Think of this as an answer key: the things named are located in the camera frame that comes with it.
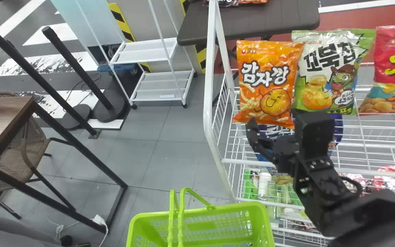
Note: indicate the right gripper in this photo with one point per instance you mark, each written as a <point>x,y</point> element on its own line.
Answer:
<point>285,157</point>

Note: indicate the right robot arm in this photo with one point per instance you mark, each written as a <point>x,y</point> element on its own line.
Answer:
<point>351,216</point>

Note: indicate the white bottle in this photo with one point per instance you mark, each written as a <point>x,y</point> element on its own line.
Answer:
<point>264,183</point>

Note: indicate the green bottle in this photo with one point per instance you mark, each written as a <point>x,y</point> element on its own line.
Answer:
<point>249,185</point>

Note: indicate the orange snack packet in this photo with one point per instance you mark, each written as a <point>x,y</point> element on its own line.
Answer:
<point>267,85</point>

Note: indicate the green snack packet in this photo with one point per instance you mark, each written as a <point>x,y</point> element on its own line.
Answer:
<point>331,68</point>

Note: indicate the green basket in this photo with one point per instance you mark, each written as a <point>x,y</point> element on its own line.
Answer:
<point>197,224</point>

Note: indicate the grey side table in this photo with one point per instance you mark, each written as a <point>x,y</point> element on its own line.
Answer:
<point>252,20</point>

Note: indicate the white shelf trolley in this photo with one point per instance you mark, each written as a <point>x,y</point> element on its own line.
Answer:
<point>156,82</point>

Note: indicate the red snack packet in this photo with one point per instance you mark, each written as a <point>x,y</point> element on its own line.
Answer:
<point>394,181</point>
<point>394,72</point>

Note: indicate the brown mesh chair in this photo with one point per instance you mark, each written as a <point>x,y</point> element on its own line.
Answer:
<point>15,157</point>

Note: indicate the brown side table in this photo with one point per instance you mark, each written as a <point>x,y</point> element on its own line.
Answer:
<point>2,123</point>

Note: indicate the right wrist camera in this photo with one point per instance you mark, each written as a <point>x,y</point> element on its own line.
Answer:
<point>314,132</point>

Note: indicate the yellow black striped post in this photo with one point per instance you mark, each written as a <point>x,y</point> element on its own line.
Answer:
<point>123,25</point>
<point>201,55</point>

